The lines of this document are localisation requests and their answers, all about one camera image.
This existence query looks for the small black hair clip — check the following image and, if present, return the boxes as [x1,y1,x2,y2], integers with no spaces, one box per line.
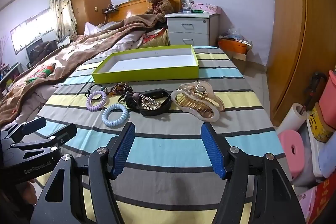
[118,91,140,109]

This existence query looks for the large clear gold hair claw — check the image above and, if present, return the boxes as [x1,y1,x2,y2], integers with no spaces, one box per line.
[171,80,226,123]

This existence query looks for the window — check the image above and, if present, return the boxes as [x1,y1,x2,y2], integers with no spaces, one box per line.
[10,7,57,55]

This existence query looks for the black wristband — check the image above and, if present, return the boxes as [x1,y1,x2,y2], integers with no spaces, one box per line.
[133,88,172,116]

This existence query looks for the white paper roll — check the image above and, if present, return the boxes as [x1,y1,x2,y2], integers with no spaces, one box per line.
[276,103,308,138]

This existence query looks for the person's left hand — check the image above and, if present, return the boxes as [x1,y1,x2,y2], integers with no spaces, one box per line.
[14,179,38,207]

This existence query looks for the orange box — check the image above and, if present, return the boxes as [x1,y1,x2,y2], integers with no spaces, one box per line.
[218,38,251,55]

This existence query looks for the power strip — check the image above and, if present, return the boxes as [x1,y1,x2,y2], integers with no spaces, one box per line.
[104,4,120,14]

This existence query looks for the brown bead bracelet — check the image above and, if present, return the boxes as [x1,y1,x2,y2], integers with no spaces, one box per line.
[109,82,133,96]

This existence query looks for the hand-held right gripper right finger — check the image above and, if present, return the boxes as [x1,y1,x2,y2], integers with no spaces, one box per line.
[200,122,306,224]

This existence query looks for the white plastic container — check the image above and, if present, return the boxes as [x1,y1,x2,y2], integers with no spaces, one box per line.
[306,116,336,180]

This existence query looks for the rhinestone hair clip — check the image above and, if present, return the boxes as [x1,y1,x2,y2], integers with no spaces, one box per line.
[138,93,162,110]

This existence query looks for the grey nightstand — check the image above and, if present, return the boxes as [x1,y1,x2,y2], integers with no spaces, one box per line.
[164,13,219,46]

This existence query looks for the yellow pillow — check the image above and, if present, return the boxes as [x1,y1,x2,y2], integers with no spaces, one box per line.
[142,28,169,49]

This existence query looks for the patterned curtain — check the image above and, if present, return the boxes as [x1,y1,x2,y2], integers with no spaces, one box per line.
[48,0,78,37]

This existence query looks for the dark brown bag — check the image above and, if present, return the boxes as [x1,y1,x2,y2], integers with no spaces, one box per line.
[30,40,58,60]

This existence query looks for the large wooden wardrobe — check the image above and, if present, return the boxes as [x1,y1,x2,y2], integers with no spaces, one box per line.
[266,0,336,127]

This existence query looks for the wooden headboard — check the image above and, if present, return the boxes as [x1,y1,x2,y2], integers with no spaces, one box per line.
[104,0,182,24]

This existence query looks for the pink container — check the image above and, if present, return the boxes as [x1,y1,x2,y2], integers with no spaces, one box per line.
[319,70,336,119]

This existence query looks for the blue spiral hair tie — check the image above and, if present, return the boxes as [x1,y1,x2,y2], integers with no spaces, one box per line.
[101,104,129,127]

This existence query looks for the yellow box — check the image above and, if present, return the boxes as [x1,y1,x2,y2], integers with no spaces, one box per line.
[307,103,335,143]

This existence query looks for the clear bottles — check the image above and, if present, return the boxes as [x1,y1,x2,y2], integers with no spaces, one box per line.
[182,0,195,13]

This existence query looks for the cardboard box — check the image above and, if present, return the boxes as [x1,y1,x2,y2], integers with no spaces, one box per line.
[232,52,248,75]

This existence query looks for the pink stool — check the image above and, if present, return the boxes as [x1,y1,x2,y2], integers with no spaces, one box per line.
[278,130,305,180]

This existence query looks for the white pillow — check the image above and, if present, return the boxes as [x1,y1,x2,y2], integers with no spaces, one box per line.
[84,22,105,35]

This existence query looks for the green shallow box tray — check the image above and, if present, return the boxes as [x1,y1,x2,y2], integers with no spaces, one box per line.
[92,45,200,84]

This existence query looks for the thin black hair tie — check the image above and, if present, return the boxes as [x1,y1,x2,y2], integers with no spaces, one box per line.
[85,83,107,98]

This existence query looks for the purple spiral hair tie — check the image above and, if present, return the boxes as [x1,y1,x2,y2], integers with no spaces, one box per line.
[87,91,108,112]

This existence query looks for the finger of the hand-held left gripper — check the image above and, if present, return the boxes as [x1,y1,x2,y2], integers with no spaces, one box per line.
[0,117,47,140]
[10,124,78,153]

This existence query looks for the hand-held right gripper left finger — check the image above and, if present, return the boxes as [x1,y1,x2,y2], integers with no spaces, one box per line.
[30,122,136,224]

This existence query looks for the brown blanket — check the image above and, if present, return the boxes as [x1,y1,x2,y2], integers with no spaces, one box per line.
[0,14,158,130]

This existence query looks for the striped bedsheet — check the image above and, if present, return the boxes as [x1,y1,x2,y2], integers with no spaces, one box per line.
[26,46,292,224]

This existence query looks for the plastic bags pile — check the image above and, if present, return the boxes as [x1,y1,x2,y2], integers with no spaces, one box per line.
[220,28,252,43]

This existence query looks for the pink floral tissue box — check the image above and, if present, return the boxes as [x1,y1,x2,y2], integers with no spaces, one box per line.
[193,3,222,14]

